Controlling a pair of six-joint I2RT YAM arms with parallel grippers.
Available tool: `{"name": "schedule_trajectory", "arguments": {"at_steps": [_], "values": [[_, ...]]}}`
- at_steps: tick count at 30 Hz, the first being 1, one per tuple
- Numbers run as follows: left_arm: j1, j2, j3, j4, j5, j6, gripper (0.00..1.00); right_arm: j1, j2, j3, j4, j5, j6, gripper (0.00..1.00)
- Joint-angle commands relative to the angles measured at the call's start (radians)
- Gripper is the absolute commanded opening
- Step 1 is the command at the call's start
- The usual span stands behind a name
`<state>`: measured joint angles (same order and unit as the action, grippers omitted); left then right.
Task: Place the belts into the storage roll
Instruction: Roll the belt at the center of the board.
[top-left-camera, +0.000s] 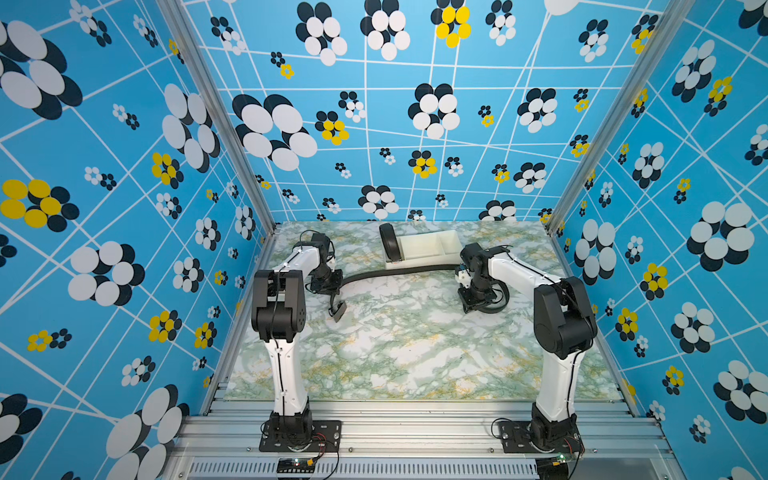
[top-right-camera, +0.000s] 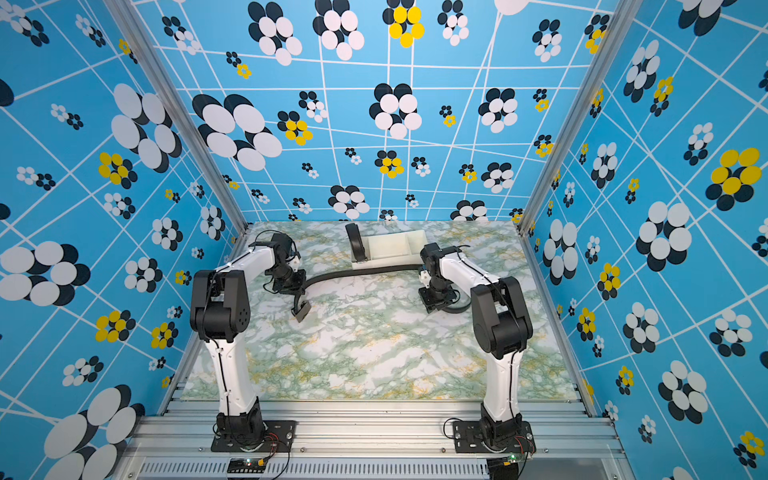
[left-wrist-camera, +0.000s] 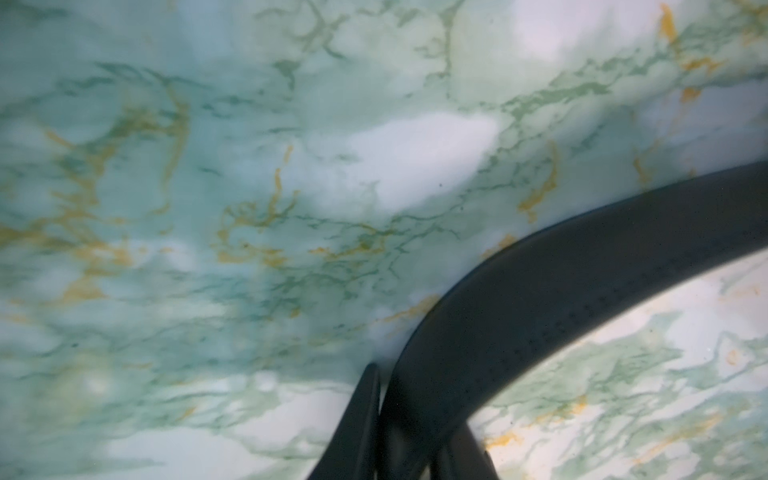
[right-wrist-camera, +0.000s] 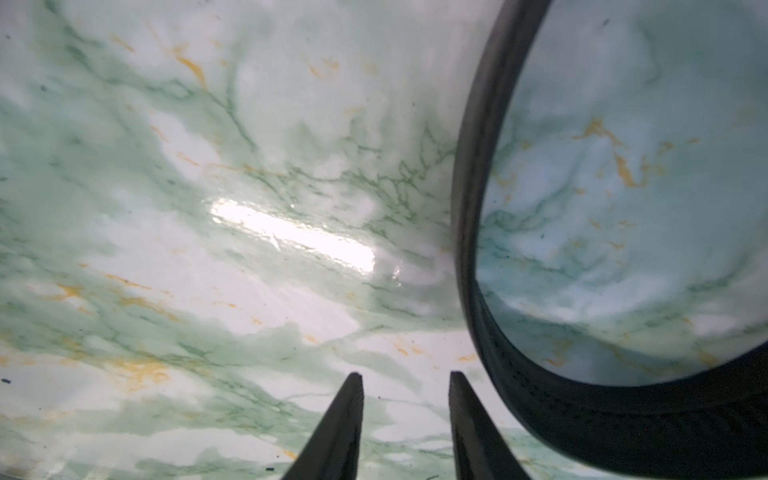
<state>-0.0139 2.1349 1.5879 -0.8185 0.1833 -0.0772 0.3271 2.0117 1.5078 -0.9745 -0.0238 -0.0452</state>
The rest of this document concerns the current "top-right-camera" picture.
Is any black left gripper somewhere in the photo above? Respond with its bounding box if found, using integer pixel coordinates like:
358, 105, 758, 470
269, 266, 306, 295

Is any black leather belt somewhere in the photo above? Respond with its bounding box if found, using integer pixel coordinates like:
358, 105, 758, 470
345, 223, 368, 263
291, 264, 470, 322

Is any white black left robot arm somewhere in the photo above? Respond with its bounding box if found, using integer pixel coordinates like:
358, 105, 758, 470
190, 230, 310, 452

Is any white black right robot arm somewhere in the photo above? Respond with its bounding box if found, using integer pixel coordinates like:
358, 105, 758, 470
419, 243, 535, 455

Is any white plastic storage tray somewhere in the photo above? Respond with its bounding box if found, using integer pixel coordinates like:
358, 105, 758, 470
354, 230, 428, 269

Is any right green circuit board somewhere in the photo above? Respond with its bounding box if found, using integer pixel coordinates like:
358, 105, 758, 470
486, 458, 527, 480

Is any green circuit board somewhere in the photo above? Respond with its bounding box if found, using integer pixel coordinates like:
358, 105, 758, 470
486, 458, 527, 480
227, 458, 268, 475

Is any left green circuit board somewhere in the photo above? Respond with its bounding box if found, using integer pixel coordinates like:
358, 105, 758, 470
227, 458, 268, 475

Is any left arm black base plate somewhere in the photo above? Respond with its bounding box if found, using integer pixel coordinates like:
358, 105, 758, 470
210, 420, 297, 453

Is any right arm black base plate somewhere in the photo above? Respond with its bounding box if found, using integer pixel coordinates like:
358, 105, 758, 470
452, 419, 537, 458

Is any aluminium front frame rail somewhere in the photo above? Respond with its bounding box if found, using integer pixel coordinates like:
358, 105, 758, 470
115, 400, 635, 479

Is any left aluminium corner post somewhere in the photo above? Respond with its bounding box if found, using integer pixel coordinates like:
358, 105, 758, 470
105, 1, 248, 235

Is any aluminium corner post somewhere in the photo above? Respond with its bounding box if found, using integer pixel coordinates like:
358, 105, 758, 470
105, 1, 248, 235
518, 0, 644, 236

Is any right aluminium corner post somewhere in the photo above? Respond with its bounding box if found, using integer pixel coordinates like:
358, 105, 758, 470
518, 0, 644, 236

